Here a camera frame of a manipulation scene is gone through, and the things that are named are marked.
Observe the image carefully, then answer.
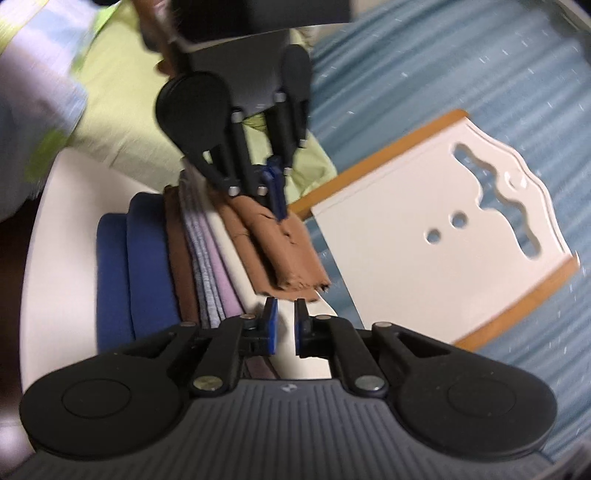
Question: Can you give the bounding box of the blue striped rug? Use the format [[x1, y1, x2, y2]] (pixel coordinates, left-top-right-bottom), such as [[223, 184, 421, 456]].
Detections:
[[300, 0, 591, 462]]

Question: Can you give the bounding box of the checkered blue green blanket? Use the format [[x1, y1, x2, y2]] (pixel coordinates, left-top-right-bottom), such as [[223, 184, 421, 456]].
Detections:
[[0, 0, 116, 222]]

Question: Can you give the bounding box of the brown folded garment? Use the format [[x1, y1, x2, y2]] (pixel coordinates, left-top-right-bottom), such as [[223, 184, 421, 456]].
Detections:
[[163, 185, 201, 326]]

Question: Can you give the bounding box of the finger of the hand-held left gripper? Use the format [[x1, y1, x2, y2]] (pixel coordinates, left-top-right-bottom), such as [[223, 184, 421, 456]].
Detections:
[[198, 110, 271, 198], [263, 93, 310, 224]]

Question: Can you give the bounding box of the blue folded garment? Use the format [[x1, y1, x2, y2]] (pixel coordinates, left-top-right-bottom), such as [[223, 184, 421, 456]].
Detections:
[[95, 212, 134, 354], [126, 191, 181, 344]]

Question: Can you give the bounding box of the lilac folded garment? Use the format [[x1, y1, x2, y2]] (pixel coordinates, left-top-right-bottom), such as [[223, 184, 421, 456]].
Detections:
[[196, 210, 245, 320]]

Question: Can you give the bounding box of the grey folded garment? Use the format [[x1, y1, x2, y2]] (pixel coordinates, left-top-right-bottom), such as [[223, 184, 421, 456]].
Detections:
[[178, 173, 227, 326]]

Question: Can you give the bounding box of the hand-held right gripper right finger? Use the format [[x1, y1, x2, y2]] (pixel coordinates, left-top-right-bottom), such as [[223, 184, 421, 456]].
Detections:
[[294, 298, 455, 398]]

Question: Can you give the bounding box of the brown cloth garment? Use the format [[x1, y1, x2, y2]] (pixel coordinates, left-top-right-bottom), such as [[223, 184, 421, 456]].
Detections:
[[217, 194, 332, 303]]

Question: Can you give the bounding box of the white board with wooden edges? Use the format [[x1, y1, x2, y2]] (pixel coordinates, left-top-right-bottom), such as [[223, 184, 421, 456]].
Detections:
[[288, 109, 581, 352]]

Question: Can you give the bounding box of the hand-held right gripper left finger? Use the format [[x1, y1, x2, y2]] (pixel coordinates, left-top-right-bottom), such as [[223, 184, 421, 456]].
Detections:
[[113, 298, 279, 398]]

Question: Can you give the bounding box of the cream folded garment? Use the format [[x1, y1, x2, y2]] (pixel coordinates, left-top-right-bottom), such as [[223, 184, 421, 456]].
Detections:
[[203, 203, 265, 319]]

